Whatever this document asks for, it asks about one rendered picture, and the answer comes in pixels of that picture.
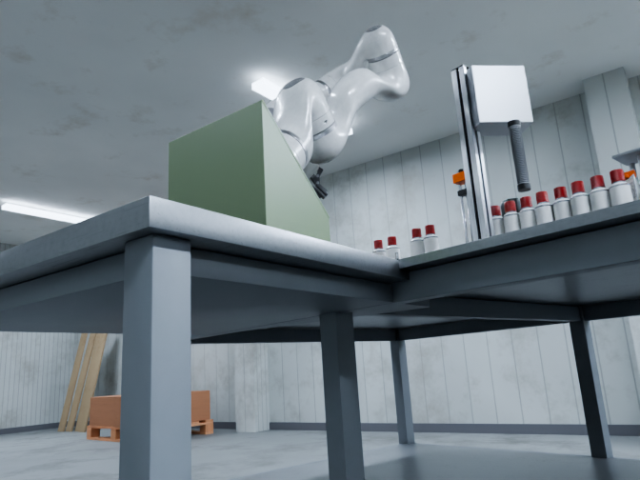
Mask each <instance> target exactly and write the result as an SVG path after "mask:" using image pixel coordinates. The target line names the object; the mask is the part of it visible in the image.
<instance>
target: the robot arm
mask: <svg viewBox="0 0 640 480"><path fill-rule="evenodd" d="M368 64H370V68H371V70H368ZM409 88H410V79H409V75H408V72H407V69H406V67H405V64H404V61H403V58H402V56H401V53H400V50H399V48H398V46H397V43H396V40H395V38H394V36H393V34H392V32H391V31H390V29H389V28H387V27H386V26H382V25H376V26H373V27H371V28H369V29H368V30H367V31H366V32H365V33H364V34H363V35H362V37H361V39H360V40H359V42H358V44H357V47H356V49H355V51H354V53H353V55H352V57H351V59H350V60H349V61H348V62H347V63H345V64H343V65H341V66H339V67H337V68H335V69H333V70H331V71H329V72H328V73H326V74H325V75H323V76H322V77H320V78H319V79H317V80H316V81H313V80H311V79H309V78H302V77H300V78H296V79H294V80H291V81H290V82H288V83H287V84H286V85H285V86H284V87H283V88H282V89H280V91H279V93H278V95H277V97H276V98H275V99H273V100H272V101H270V102H268V104H267V107H268V109H269V111H270V113H271V115H272V117H273V118H274V120H275V122H276V124H277V125H278V127H279V129H280V131H282V133H283V135H284V137H285V139H286V140H287V142H288V144H289V146H290V148H291V150H292V152H293V153H294V155H295V157H296V159H297V160H298V162H299V164H300V166H301V167H302V169H303V171H304V173H305V174H306V175H307V177H308V179H309V180H311V181H312V182H313V184H314V185H315V187H314V186H312V187H313V188H314V190H315V192H316V194H317V195H318V197H319V198H320V199H321V198H322V199H323V200H324V199H325V197H327V196H328V194H327V190H326V189H325V188H324V187H323V186H322V185H321V184H320V175H321V173H322V171H323V169H321V168H320V167H319V165H322V164H325V163H328V162H330V161H331V160H332V159H334V158H335V157H337V155H338V154H339V153H340V152H341V150H342V149H343V148H344V146H345V144H346V142H347V139H348V136H349V134H350V128H351V125H352V121H353V118H354V116H355V113H356V112H357V111H358V110H359V109H360V108H361V107H363V106H364V105H365V104H366V103H367V102H369V100H371V98H374V99H376V100H379V101H383V102H393V101H397V100H399V99H401V98H403V97H404V96H405V95H406V94H407V92H408V90H409ZM316 172H317V173H316ZM315 173H316V175H314V174H315Z"/></svg>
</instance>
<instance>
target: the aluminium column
mask: <svg viewBox="0 0 640 480"><path fill-rule="evenodd" d="M468 69H469V67H467V66H465V65H461V66H459V67H457V68H455V69H454V70H452V71H451V77H452V84H453V92H454V99H455V107H456V113H457V121H458V129H459V135H460V143H461V150H462V157H463V165H464V172H465V179H466V186H467V194H468V201H469V208H470V222H471V229H472V237H473V241H475V240H479V239H483V238H487V237H491V236H494V228H493V222H492V215H491V208H490V196H489V189H488V182H487V175H486V169H485V162H484V155H483V148H482V141H481V134H480V131H475V129H474V128H473V124H472V117H471V110H470V98H469V90H468V83H467V76H466V72H467V71H468Z"/></svg>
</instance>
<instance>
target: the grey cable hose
mask: <svg viewBox="0 0 640 480"><path fill-rule="evenodd" d="M508 129H509V132H510V143H511V149H512V154H513V162H514V166H515V174H516V179H517V180H516V181H517V184H518V185H517V189H518V192H526V191H529V190H531V186H530V179H529V174H528V169H527V161H526V154H525V150H524V142H523V137H522V131H521V122H520V120H519V119H514V120H510V121H509V122H508Z"/></svg>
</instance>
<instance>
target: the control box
mask: <svg viewBox="0 0 640 480"><path fill-rule="evenodd" d="M466 76H467V83H468V90H469V98H470V110H471V117H472V124H473V128H474V129H475V131H480V134H481V136H503V135H510V132H509V129H508V122H509V121H510V120H514V119H519V120H520V122H521V131H522V132H523V131H524V130H526V129H527V128H528V127H529V126H530V125H531V124H532V123H533V118H532V112H531V106H530V96H529V90H528V84H527V78H526V73H525V67H524V66H478V65H472V66H470V68H469V69H468V71H467V72H466Z"/></svg>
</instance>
